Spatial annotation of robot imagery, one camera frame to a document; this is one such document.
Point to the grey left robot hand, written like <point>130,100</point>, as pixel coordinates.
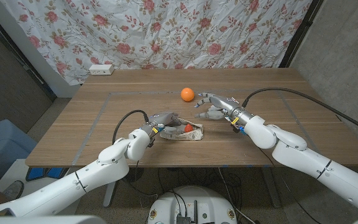
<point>163,117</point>

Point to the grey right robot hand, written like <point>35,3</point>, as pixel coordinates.
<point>227,105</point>

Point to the red pen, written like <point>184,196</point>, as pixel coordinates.
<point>188,127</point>

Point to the beige patterned pen bag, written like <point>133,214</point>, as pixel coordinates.
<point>188,136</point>

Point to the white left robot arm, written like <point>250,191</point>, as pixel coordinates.
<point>82,180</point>

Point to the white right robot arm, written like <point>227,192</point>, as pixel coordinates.
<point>306,158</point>

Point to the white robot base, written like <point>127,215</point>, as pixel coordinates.
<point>194,199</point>

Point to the white toothpaste tube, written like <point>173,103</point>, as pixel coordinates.
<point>235,100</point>

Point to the orange fruit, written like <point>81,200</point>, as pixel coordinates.
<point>187,94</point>

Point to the black round disc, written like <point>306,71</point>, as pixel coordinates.
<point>135,175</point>

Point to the grey tape outline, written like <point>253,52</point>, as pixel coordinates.
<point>90,130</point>

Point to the white power strip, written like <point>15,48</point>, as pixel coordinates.
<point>101,69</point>

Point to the floral print backdrop curtain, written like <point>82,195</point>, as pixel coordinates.
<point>154,31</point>

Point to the white table leg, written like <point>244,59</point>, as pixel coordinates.
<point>109,194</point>

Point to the grey table leg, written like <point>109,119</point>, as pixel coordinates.
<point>272,189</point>

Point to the black backdrop pole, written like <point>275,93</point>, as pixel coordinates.
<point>17,55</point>
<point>301,31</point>

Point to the white and blue floor box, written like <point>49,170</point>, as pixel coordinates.
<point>39,172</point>

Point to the white robot torso edge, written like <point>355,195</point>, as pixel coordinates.
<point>42,220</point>

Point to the blue plastic bin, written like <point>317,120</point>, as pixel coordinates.
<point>2,143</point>

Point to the grey shoe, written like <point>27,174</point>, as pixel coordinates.
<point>13,189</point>

